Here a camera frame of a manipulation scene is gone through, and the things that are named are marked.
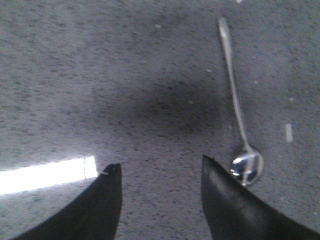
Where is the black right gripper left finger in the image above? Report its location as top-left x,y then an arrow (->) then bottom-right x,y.
16,163 -> 122,240

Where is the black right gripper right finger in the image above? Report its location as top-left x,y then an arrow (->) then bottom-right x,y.
201,155 -> 320,240

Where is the silver metal spoon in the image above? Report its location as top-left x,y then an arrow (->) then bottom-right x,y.
218,17 -> 264,186

